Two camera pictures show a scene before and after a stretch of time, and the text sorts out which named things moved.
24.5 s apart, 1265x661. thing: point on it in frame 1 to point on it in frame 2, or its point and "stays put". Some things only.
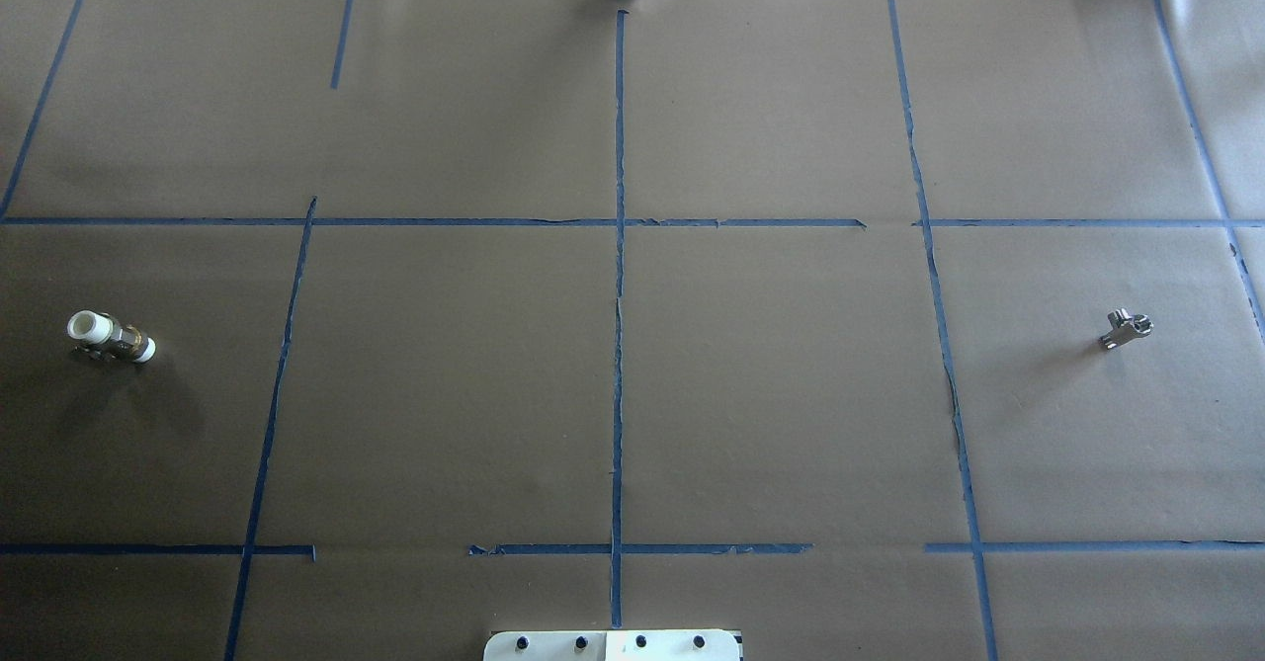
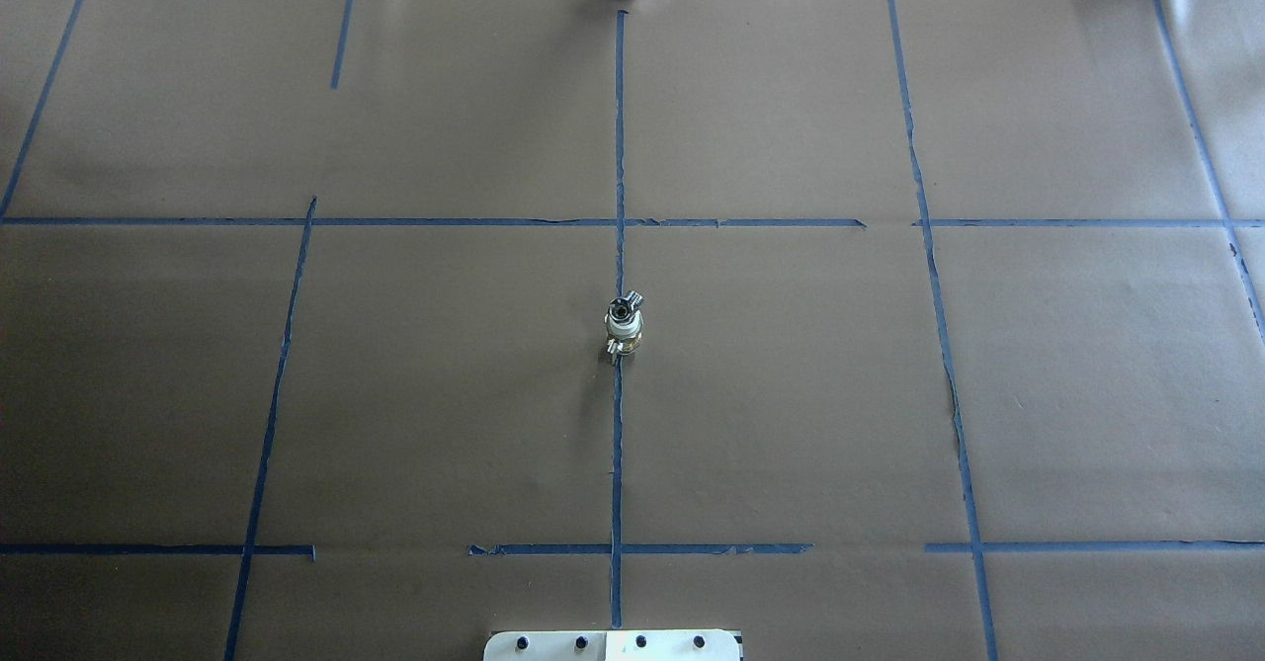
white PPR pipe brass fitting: (97, 334) to (624, 336)
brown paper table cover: (351, 319) stays put
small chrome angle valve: (1125, 327) to (620, 309)
